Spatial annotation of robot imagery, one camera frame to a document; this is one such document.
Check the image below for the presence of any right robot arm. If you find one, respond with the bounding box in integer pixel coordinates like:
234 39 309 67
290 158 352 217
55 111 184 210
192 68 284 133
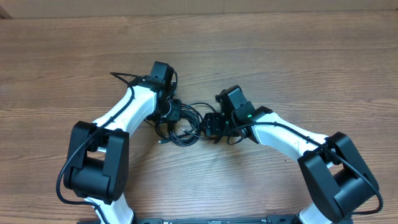
200 85 384 223

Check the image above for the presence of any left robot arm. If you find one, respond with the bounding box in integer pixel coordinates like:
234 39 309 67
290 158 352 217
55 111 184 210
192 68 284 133
55 61 178 223

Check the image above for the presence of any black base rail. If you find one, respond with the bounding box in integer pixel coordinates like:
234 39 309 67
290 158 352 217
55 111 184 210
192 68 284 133
132 215 302 224

